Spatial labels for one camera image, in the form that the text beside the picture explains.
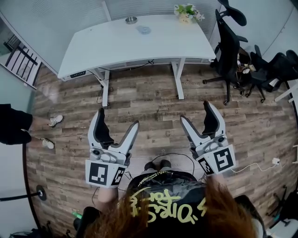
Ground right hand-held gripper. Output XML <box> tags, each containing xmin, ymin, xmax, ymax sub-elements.
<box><xmin>180</xmin><ymin>100</ymin><xmax>237</xmax><ymax>175</ymax></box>

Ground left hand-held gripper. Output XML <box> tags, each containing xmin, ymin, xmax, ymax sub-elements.
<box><xmin>85</xmin><ymin>107</ymin><xmax>140</xmax><ymax>188</ymax></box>

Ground person's left forearm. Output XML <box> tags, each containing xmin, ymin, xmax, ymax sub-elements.
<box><xmin>97</xmin><ymin>185</ymin><xmax>120</xmax><ymax>211</ymax></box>

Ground person's right forearm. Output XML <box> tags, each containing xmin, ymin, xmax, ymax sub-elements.
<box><xmin>204</xmin><ymin>173</ymin><xmax>224</xmax><ymax>188</ymax></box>

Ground person's dark shoes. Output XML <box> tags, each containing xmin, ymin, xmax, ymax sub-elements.
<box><xmin>144</xmin><ymin>159</ymin><xmax>172</xmax><ymax>172</ymax></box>

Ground brown bag with items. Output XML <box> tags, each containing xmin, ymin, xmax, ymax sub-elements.
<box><xmin>236</xmin><ymin>52</ymin><xmax>256</xmax><ymax>75</ymax></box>

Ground black high-back office chair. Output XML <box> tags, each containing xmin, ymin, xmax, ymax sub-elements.
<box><xmin>202</xmin><ymin>0</ymin><xmax>249</xmax><ymax>106</ymax></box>

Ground white standing desk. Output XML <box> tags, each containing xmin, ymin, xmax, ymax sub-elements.
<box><xmin>57</xmin><ymin>14</ymin><xmax>217</xmax><ymax>107</ymax></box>

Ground black round floor base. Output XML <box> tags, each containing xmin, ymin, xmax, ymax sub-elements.
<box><xmin>35</xmin><ymin>185</ymin><xmax>47</xmax><ymax>201</ymax></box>

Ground black low office chair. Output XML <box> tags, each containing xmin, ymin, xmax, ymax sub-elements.
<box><xmin>245</xmin><ymin>45</ymin><xmax>298</xmax><ymax>103</ymax></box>

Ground black tripod stand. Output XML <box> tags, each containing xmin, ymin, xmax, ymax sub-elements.
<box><xmin>267</xmin><ymin>185</ymin><xmax>298</xmax><ymax>231</ymax></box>

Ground potted flowers in yellow pot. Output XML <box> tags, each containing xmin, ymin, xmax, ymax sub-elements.
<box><xmin>174</xmin><ymin>3</ymin><xmax>206</xmax><ymax>25</ymax></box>

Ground black metal railing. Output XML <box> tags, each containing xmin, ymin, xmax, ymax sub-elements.
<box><xmin>4</xmin><ymin>34</ymin><xmax>43</xmax><ymax>89</ymax></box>

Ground black cable under desk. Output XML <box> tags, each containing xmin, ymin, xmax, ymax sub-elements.
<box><xmin>88</xmin><ymin>59</ymin><xmax>155</xmax><ymax>105</ymax></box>

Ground white cable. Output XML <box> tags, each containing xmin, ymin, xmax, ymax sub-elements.
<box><xmin>230</xmin><ymin>160</ymin><xmax>287</xmax><ymax>174</ymax></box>

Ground black hose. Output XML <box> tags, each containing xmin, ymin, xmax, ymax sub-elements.
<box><xmin>21</xmin><ymin>142</ymin><xmax>44</xmax><ymax>233</ymax></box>

